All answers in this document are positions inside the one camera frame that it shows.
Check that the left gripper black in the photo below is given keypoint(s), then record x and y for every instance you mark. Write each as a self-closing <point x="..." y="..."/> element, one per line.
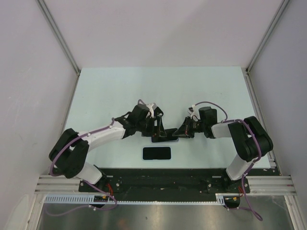
<point x="156" y="131"/>

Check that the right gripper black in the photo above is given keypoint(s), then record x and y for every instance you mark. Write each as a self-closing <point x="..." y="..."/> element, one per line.
<point x="184" y="131"/>

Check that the purple phone case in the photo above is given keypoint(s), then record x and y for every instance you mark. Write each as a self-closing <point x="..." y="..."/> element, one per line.
<point x="165" y="142"/>

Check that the blue-edged black phone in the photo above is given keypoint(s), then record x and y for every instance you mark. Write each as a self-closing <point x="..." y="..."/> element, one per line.
<point x="157" y="153"/>

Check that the light blue phone case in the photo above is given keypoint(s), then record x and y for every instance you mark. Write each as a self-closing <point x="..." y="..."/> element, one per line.
<point x="144" y="153"/>

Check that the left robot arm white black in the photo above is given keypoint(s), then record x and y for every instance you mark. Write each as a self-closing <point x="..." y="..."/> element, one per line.
<point x="68" y="156"/>

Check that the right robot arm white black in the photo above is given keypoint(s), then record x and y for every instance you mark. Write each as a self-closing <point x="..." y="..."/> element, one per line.
<point x="250" y="139"/>

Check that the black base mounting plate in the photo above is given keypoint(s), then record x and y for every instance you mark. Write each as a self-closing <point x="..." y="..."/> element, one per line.
<point x="173" y="185"/>

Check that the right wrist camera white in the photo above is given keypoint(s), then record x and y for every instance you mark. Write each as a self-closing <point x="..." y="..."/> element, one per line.
<point x="193" y="112"/>

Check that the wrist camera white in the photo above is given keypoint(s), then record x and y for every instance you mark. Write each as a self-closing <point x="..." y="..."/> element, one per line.
<point x="193" y="112"/>
<point x="151" y="107"/>

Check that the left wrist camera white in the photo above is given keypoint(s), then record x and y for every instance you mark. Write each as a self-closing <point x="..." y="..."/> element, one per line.
<point x="151" y="107"/>

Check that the right side aluminium rail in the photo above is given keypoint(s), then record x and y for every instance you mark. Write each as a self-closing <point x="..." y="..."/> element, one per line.
<point x="258" y="113"/>

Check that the right aluminium frame post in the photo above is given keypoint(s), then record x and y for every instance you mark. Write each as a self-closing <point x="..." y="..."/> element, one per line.
<point x="268" y="33"/>

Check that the aluminium frame post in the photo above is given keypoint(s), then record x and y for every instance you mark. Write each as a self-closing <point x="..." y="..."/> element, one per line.
<point x="58" y="35"/>
<point x="268" y="33"/>

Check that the left aluminium frame post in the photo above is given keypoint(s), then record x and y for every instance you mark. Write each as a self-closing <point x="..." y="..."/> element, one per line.
<point x="58" y="35"/>

